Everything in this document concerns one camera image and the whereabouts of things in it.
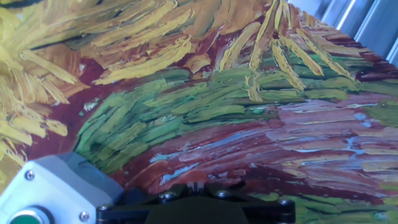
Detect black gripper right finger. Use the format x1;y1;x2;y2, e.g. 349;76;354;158
195;181;297;224

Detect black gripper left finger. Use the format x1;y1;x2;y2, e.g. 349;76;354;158
95;181;197;224

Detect green push button box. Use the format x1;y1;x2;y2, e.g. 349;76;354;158
0;151;126;224

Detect painted wheat field cloth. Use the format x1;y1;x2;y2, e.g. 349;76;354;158
0;0;398;224

